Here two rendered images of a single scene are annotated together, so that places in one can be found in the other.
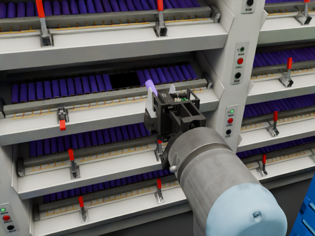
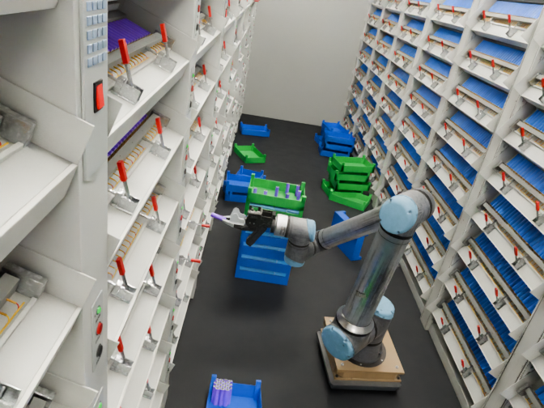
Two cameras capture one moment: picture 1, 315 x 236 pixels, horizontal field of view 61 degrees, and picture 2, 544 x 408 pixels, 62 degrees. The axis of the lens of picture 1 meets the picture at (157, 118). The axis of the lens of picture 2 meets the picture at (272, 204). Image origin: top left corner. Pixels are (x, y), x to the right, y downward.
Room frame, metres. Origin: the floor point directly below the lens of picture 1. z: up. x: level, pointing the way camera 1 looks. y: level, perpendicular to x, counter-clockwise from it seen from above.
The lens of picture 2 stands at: (-0.02, 1.52, 1.52)
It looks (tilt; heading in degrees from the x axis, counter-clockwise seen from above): 26 degrees down; 284
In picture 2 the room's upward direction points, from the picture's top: 10 degrees clockwise
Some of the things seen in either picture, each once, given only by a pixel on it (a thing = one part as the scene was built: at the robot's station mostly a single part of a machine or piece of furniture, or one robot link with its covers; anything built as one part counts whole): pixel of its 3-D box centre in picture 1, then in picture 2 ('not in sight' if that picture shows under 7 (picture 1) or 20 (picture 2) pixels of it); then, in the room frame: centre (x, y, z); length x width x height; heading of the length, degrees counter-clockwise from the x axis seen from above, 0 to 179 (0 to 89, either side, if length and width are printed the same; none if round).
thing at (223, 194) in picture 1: (228, 202); (300, 229); (0.23, -0.09, 0.63); 0.12 x 0.09 x 0.10; 17
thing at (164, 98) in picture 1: (179, 124); (260, 220); (0.40, -0.04, 0.64); 0.12 x 0.08 x 0.09; 17
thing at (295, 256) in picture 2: not in sight; (297, 250); (0.23, -0.11, 0.51); 0.12 x 0.09 x 0.12; 63
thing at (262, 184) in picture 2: not in sight; (276, 191); (0.49, -0.60, 0.52); 0.30 x 0.20 x 0.08; 16
